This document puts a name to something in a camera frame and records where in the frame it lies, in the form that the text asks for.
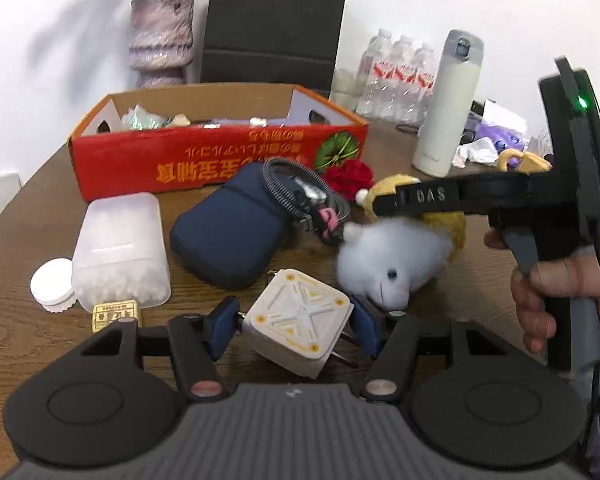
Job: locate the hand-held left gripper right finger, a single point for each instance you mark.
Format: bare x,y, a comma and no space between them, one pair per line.
367,330

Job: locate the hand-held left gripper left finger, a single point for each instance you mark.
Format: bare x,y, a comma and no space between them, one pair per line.
222,329

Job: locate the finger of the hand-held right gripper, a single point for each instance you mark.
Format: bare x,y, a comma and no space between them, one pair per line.
430,196

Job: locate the yellow knitted toy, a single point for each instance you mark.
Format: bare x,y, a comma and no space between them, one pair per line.
442,234

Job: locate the white square plug charger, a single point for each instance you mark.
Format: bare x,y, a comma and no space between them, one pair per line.
300,315

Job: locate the red knitted flower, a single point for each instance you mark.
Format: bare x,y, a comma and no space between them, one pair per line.
350,177

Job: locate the red cardboard box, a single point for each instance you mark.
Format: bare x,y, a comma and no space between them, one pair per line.
205,162

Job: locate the person's right hand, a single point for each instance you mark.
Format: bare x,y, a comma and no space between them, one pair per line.
565,277

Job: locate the yellow mug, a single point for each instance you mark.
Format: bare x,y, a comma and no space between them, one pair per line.
532,162

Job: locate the crumpled white tissue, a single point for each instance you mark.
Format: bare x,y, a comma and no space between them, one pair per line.
477,151

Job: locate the white plush toy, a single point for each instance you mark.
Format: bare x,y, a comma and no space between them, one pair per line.
395,255

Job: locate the purple toy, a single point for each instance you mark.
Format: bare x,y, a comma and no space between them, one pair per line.
500,137

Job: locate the white paper sheet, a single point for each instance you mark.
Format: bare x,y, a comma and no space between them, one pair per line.
505,112

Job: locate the white thermos flask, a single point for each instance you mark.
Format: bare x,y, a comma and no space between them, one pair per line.
445,110

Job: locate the navy zip pouch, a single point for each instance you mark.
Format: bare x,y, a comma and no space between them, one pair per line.
230,230

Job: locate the small gold bar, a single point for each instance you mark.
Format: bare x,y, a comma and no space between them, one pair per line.
115,313

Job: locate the clear water bottle red label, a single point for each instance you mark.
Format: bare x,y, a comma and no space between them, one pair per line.
401,80
425,85
375,75

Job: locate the translucent cotton swab container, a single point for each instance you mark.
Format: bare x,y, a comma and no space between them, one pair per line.
120,250

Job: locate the cloudy clear plastic jar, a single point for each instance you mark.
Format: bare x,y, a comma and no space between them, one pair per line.
344,87

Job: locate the white round ridged lid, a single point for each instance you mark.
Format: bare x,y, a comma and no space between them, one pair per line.
50,282

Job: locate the pale green crumpled packet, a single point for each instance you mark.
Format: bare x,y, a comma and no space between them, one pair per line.
142,117

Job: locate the black paper bag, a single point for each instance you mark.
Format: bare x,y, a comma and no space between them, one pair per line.
275,25

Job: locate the grey vase with flowers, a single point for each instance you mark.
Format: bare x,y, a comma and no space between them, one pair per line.
160,35

